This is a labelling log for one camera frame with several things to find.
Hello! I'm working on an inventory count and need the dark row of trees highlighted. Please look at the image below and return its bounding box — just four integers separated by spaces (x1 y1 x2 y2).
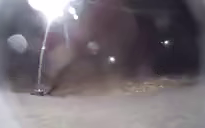
49 0 204 81

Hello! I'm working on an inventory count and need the grey paved path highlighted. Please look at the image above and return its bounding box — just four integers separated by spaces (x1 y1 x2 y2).
0 85 205 128

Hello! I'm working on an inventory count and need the pale dry grass verge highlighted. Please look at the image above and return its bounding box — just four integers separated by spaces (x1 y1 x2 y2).
53 74 201 97

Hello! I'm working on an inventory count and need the street lamp pole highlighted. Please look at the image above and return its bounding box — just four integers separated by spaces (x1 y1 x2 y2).
30 0 71 97

